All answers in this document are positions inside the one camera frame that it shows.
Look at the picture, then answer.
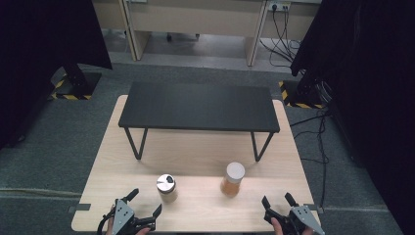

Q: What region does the glass spice jar silver lid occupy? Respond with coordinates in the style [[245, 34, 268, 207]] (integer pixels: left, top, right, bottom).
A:
[[156, 173, 179, 205]]

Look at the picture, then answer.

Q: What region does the black power cable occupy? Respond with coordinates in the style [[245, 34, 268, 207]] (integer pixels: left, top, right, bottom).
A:
[[259, 5, 302, 69]]

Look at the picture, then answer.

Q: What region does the spice jar with white lid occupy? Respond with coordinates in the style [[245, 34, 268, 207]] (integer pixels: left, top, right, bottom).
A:
[[219, 162, 247, 199]]

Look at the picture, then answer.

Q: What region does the black floor cable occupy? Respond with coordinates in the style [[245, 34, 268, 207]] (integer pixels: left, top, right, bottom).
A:
[[289, 109, 331, 210]]

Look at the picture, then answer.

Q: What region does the person's right hand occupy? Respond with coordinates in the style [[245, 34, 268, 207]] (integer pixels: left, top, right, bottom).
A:
[[270, 217, 315, 235]]

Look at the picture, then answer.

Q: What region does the black shelf with metal legs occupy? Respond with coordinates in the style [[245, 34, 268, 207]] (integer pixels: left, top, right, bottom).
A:
[[117, 81, 281, 163]]

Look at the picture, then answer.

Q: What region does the white wall power socket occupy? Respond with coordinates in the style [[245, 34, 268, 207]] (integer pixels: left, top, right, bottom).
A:
[[267, 1, 292, 13]]

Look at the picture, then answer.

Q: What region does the black curtain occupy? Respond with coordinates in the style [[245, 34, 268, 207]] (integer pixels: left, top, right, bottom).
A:
[[0, 0, 114, 150], [290, 0, 415, 235]]

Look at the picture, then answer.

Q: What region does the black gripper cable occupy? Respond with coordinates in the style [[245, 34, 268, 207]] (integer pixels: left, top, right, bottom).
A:
[[96, 212, 111, 235]]

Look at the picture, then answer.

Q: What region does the grey table bracket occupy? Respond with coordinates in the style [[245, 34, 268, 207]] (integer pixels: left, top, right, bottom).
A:
[[68, 203, 92, 213], [302, 203, 325, 214]]

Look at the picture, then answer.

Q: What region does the person's left hand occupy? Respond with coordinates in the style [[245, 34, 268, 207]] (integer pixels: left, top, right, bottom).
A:
[[105, 216, 152, 235]]

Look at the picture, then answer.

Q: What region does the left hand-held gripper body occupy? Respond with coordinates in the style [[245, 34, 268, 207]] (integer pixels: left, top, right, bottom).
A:
[[106, 199, 157, 235]]

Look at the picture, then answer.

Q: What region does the black stand base striped tape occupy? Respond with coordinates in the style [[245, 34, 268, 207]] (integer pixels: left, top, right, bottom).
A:
[[278, 76, 328, 110], [48, 63, 103, 102]]

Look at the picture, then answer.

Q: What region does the beige office desk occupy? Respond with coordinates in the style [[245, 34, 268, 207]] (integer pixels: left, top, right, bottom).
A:
[[91, 0, 323, 68]]

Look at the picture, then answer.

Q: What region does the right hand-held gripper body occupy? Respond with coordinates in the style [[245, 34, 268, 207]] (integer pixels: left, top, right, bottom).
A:
[[263, 205, 323, 235]]

